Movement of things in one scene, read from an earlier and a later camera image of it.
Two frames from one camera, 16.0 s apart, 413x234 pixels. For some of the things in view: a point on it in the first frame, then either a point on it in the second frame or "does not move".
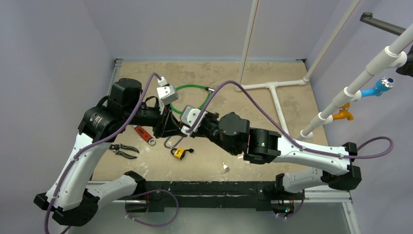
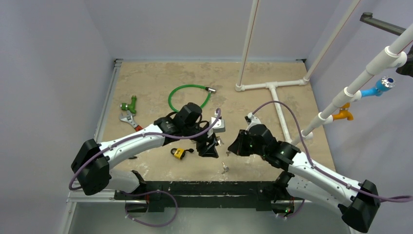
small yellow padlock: x=180 y=153 does not move
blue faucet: x=383 y=84 does not move
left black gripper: x=172 y=127 to x=208 y=150
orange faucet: x=344 y=113 does not move
